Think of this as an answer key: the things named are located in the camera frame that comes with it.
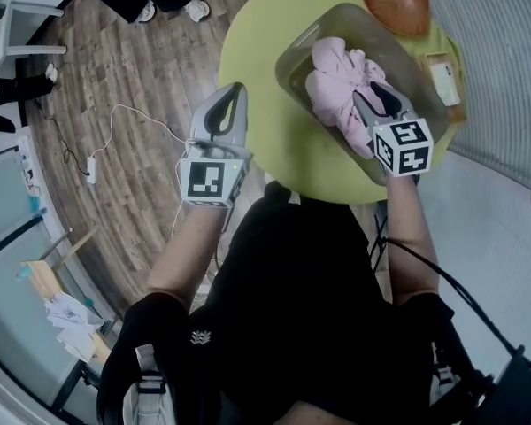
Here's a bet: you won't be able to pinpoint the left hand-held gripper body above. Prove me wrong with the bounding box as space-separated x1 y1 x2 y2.
179 139 254 210

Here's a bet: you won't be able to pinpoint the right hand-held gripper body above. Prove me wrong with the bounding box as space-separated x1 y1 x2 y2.
367 113 435 179

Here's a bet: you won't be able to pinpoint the pink clothes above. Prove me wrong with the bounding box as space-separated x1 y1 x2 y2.
304 36 402 159

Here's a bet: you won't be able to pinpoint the clear plastic tub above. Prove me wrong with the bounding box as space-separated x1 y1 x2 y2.
273 2 449 188

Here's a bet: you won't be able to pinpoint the person's right forearm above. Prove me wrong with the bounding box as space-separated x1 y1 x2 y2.
385 173 439 305

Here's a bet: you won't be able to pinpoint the person's left forearm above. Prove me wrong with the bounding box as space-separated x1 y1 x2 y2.
146 204 231 305

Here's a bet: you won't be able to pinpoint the small white box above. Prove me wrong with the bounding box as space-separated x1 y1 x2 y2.
428 62 462 108

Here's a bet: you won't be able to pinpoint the round yellow-green table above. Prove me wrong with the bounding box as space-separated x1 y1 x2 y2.
219 0 468 204

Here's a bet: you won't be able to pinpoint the wooden tray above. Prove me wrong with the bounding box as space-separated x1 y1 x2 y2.
418 50 468 123

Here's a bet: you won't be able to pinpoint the brown wooden bowl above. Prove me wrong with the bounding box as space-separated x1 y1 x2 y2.
360 0 431 38

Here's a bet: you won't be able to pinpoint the person's black clothed torso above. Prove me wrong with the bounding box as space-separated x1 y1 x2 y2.
96 179 474 425

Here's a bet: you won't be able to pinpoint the white side table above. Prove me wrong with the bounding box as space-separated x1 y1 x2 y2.
0 0 68 77

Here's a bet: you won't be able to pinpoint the curved wooden desk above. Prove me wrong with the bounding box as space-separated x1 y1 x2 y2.
20 226 116 365

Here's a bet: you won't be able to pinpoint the pile of white papers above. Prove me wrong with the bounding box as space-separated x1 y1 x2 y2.
43 292 106 365

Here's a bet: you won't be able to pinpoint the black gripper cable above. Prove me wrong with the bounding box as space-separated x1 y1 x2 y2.
371 219 521 358

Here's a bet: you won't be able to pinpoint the thin black floor cable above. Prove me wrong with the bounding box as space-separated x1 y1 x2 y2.
33 99 92 177

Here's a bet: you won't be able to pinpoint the white bag strap with buckle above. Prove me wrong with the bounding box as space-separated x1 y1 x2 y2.
122 343 176 425

